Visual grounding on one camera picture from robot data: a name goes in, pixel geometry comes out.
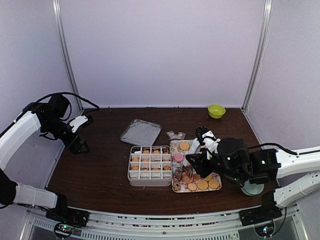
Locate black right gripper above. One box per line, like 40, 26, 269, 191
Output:
186, 147, 245, 184

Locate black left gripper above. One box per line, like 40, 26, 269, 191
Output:
42, 116, 90, 154

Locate silver serving tongs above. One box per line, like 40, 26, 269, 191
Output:
170, 139, 201, 184

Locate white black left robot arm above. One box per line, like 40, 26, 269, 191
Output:
0, 92, 100, 223

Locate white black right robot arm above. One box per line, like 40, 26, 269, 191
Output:
183, 138, 320, 226

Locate floral rectangular tray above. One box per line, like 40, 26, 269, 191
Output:
169, 139, 223, 194

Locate pink sandwich cookie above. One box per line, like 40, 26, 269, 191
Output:
174, 153, 184, 162

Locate round tan perforated biscuit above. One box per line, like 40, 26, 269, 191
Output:
179, 141, 190, 151

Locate flower shaped brown cookie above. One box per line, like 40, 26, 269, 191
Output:
172, 181, 181, 192

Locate clear printed cookie wrappers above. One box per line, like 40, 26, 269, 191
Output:
166, 130, 186, 140

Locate pale green ceramic bowl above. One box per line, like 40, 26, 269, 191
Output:
241, 180, 265, 197

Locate lime green bowl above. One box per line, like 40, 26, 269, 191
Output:
207, 104, 226, 119

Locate silver tin lid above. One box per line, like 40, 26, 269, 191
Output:
120, 119, 162, 146

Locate grey divided cookie tin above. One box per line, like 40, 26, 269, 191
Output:
127, 145, 172, 187

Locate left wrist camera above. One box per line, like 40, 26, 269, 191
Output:
68, 115, 94, 133

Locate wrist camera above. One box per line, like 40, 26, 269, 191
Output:
217, 137, 250, 170
68, 115, 94, 133

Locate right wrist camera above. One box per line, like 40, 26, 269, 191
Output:
217, 137, 250, 170

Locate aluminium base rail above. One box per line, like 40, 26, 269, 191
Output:
24, 197, 301, 240

